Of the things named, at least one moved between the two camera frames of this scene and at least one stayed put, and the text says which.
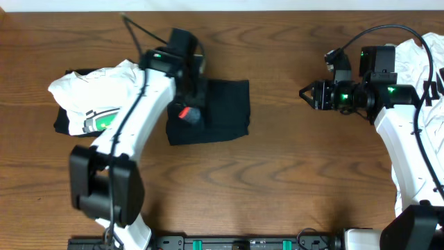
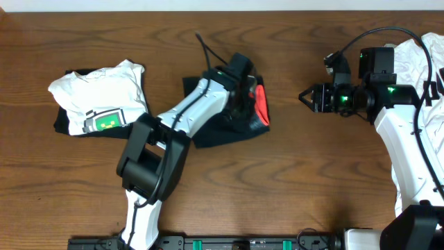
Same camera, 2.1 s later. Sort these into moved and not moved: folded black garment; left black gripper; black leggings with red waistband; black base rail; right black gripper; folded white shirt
Moved: black leggings with red waistband; left black gripper
Not moved: folded black garment; right black gripper; folded white shirt; black base rail
